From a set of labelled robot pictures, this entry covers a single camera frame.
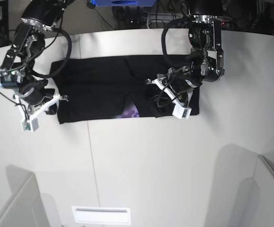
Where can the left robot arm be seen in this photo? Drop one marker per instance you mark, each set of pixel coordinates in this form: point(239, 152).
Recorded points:
point(205, 61)

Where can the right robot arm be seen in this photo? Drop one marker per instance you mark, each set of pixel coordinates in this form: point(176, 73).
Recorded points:
point(17, 70)

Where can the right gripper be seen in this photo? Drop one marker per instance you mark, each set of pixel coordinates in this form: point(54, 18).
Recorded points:
point(35, 98)

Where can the black T-shirt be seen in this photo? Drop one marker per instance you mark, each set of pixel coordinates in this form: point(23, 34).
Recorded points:
point(112, 87)

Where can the white power strip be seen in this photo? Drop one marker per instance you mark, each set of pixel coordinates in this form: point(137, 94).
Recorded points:
point(163, 17)

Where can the white panel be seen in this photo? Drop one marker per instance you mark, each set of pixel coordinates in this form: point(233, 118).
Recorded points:
point(254, 203)
point(25, 207)

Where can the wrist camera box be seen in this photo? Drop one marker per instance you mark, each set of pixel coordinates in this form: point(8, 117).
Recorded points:
point(29, 125)
point(181, 112)

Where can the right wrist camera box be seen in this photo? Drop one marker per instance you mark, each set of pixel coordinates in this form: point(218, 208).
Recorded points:
point(29, 125)

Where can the blue box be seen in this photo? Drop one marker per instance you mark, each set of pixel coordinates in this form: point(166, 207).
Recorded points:
point(120, 3)

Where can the black device with lights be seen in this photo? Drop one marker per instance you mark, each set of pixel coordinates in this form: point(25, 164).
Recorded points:
point(134, 14)

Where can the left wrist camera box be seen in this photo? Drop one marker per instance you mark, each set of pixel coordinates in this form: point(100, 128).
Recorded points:
point(181, 112)

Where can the white left side panel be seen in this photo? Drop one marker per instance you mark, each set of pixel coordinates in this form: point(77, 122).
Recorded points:
point(25, 207)

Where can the white right side panel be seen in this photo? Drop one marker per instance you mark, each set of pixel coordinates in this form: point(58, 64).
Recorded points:
point(254, 203)

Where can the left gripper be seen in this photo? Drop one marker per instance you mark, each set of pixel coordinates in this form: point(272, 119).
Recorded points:
point(182, 85)

